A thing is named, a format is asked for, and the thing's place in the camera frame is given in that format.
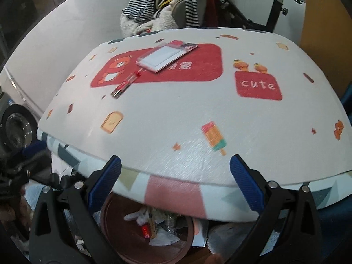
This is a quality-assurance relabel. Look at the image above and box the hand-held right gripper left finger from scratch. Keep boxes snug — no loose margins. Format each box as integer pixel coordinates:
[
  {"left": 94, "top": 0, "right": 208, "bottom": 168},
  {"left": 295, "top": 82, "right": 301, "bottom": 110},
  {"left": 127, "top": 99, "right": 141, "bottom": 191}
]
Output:
[{"left": 29, "top": 155, "right": 122, "bottom": 264}]

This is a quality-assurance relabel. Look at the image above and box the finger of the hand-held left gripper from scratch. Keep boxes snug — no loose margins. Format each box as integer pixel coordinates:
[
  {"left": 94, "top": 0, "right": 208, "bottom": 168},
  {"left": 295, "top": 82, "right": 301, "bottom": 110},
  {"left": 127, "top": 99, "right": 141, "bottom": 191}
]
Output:
[
  {"left": 16, "top": 140, "right": 50, "bottom": 160},
  {"left": 48, "top": 170, "right": 76, "bottom": 191}
]

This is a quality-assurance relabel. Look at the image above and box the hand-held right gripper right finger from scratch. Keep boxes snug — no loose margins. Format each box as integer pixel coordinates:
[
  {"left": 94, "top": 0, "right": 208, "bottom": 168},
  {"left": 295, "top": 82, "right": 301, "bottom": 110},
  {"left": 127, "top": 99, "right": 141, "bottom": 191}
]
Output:
[{"left": 229, "top": 154, "right": 321, "bottom": 264}]

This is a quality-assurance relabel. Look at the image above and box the brown round trash bin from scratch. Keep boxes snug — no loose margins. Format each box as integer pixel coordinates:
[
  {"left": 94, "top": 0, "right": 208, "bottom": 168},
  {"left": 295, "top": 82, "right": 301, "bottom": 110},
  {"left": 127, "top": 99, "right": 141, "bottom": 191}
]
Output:
[{"left": 100, "top": 191, "right": 196, "bottom": 264}]

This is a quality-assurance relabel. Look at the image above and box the white tissue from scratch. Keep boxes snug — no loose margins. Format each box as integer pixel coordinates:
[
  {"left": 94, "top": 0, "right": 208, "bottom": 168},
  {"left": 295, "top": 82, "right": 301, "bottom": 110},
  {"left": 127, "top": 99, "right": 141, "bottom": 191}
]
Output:
[{"left": 148, "top": 231, "right": 180, "bottom": 247}]

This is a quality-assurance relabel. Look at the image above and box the red lighter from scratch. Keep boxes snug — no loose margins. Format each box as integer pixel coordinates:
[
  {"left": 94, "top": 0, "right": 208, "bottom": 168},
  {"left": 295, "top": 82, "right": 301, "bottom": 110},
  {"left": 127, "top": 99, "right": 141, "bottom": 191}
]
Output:
[{"left": 111, "top": 71, "right": 143, "bottom": 99}]

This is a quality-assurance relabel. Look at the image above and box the clear blister card pack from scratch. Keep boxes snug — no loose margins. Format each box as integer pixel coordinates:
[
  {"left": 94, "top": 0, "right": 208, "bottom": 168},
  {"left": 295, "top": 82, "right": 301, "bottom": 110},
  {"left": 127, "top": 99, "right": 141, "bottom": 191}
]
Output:
[{"left": 136, "top": 40, "right": 198, "bottom": 74}]

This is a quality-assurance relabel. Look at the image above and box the washing machine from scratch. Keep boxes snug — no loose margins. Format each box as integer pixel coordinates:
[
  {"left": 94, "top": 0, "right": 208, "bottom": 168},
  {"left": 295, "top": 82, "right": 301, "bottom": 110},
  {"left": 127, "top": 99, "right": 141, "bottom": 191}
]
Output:
[{"left": 0, "top": 92, "right": 40, "bottom": 157}]

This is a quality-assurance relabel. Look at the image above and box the white paper sheet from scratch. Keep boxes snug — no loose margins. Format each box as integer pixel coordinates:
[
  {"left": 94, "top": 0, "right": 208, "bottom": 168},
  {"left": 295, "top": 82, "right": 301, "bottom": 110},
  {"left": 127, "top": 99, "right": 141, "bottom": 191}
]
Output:
[{"left": 192, "top": 219, "right": 209, "bottom": 246}]

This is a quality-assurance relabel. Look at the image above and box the blue curtain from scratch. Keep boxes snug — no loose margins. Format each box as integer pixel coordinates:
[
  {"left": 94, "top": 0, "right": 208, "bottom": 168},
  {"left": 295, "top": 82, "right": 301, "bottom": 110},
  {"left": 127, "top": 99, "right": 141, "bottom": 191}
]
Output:
[{"left": 338, "top": 82, "right": 352, "bottom": 121}]

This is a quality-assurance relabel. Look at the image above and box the dark glass window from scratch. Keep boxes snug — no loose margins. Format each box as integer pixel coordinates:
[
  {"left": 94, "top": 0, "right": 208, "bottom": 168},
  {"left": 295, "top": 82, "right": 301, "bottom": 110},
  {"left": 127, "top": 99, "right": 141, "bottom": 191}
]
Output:
[{"left": 0, "top": 0, "right": 110, "bottom": 58}]

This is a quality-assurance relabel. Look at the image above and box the white fleece garment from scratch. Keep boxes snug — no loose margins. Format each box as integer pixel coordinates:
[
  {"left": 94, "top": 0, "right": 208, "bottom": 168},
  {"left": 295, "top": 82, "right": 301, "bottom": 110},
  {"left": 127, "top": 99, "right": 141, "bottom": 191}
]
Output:
[{"left": 120, "top": 5, "right": 179, "bottom": 37}]

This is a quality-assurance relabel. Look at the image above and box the red garment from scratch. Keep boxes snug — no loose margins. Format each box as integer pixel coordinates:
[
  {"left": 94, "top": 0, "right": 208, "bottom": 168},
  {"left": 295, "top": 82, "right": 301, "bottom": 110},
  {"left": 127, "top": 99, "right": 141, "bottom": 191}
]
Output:
[{"left": 205, "top": 0, "right": 219, "bottom": 26}]

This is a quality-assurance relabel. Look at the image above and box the orange wooden panel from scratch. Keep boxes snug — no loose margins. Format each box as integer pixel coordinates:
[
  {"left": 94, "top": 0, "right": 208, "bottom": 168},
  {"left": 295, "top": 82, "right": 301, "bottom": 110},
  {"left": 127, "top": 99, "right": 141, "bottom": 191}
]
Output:
[{"left": 298, "top": 0, "right": 352, "bottom": 94}]

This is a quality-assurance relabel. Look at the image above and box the black white striped shirt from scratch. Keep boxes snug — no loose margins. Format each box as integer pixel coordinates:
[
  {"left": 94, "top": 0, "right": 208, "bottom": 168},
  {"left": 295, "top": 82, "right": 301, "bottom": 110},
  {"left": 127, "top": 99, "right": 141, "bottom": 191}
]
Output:
[{"left": 122, "top": 0, "right": 200, "bottom": 28}]

